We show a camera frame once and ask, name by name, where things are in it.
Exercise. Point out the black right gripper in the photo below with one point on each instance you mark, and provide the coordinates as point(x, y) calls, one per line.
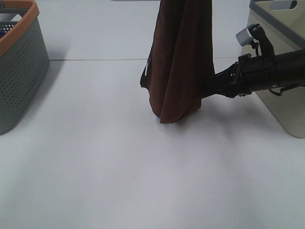
point(228, 83)

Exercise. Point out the brown towel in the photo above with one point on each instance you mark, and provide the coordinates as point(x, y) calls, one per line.
point(181, 57)

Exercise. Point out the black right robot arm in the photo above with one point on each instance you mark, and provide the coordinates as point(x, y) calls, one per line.
point(252, 74)

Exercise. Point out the beige bin grey rim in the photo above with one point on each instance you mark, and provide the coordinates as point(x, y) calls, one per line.
point(284, 24)

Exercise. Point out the grey perforated basket orange rim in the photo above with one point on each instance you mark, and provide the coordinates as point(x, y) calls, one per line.
point(24, 60)

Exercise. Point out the blue cloth in basket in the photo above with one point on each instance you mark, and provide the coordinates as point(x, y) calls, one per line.
point(2, 33)

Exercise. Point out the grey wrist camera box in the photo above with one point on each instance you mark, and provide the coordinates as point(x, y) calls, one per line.
point(247, 35)

